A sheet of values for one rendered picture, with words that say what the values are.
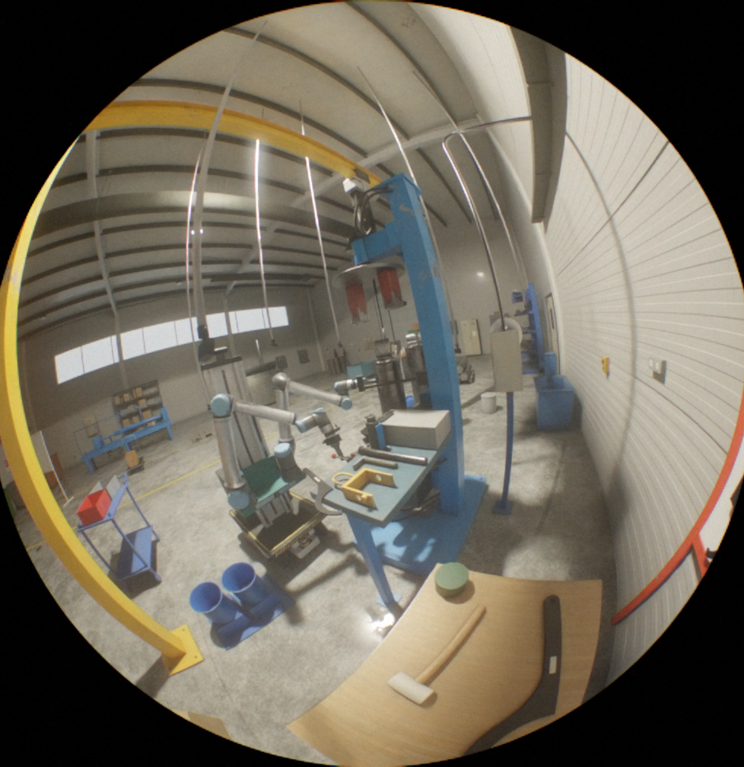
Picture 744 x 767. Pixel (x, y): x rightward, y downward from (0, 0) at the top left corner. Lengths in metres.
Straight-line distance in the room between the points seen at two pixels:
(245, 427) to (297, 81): 6.12
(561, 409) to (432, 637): 3.26
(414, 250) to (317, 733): 2.10
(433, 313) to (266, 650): 2.54
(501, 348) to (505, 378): 0.20
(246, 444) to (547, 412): 3.61
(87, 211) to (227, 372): 5.19
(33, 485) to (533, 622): 2.04
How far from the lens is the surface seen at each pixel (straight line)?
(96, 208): 6.06
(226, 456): 1.49
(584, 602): 0.85
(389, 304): 1.63
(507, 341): 1.56
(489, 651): 0.74
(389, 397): 1.73
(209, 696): 2.16
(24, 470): 1.68
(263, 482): 2.00
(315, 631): 1.87
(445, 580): 0.74
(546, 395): 3.48
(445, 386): 1.51
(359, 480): 1.01
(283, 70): 5.91
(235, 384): 1.89
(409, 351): 3.04
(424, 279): 1.50
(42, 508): 1.70
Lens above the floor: 1.66
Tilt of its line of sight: 11 degrees down
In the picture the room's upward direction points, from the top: 11 degrees counter-clockwise
